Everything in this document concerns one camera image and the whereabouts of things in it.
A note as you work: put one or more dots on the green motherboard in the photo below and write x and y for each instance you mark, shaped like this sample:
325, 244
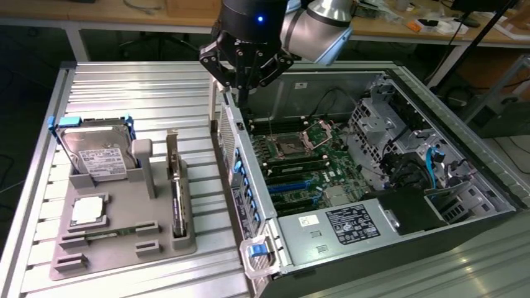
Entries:
339, 167

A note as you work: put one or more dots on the thin metal locking lever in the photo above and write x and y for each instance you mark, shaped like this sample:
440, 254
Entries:
271, 125

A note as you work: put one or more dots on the black monitor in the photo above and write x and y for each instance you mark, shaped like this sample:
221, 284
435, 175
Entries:
475, 4

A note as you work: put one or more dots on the silver CPU chip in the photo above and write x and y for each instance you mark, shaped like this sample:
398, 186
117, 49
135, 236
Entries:
87, 209

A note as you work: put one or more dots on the black RAM slot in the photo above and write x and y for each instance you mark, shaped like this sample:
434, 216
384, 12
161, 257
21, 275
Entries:
281, 125

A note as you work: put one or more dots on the grey vented metal bracket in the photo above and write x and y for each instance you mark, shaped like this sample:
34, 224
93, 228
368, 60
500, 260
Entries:
452, 208

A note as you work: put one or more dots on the CPU socket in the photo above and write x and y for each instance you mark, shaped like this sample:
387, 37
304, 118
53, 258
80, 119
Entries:
287, 146

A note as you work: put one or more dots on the wooden desk white frame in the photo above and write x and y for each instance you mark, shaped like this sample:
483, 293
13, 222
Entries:
440, 38
41, 10

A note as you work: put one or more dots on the aluminium profile frame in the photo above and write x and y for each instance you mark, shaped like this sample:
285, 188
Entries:
502, 79

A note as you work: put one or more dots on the open black PC case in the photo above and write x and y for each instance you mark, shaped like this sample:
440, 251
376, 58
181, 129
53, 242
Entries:
455, 248

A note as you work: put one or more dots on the black tripod pole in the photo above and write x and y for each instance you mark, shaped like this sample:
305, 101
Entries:
471, 43

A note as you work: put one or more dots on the black RAM stick white label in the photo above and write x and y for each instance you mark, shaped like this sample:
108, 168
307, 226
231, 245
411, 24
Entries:
293, 168

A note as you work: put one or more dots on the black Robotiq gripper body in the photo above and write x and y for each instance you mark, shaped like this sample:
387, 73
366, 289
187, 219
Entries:
248, 21

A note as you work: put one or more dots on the blue card retainer clips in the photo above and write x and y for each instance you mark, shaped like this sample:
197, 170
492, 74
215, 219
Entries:
244, 186

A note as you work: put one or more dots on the black expansion slot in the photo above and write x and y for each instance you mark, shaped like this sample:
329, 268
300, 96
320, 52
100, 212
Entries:
295, 205

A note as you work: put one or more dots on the blue expansion slot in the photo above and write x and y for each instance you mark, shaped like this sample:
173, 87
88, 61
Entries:
291, 187

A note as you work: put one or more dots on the black chair base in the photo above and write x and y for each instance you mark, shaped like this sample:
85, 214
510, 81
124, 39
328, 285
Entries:
163, 35

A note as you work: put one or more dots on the black plastic shroud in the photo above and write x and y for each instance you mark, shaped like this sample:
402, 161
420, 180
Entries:
414, 214

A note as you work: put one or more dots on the expansion card with metal bracket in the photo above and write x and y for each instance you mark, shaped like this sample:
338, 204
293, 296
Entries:
177, 201

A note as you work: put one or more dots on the dark grey cabinet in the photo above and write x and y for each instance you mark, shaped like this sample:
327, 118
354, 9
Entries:
508, 121

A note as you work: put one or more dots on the grey plastic parts rack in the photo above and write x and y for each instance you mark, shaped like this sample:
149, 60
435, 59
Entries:
124, 198

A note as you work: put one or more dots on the silver metal disk bay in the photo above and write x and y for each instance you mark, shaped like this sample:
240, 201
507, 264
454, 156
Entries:
372, 124

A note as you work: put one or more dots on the silver power supply unit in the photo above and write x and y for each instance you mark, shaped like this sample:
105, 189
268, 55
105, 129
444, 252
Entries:
313, 245

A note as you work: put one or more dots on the hard disk drive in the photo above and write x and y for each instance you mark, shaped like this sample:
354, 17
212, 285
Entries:
99, 155

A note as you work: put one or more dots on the white and black device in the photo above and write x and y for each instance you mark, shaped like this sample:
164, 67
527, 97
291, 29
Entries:
443, 26

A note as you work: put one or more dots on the green RAM stick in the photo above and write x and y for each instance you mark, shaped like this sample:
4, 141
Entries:
111, 232

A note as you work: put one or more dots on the blue case latch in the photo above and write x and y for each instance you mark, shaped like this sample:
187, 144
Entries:
256, 251

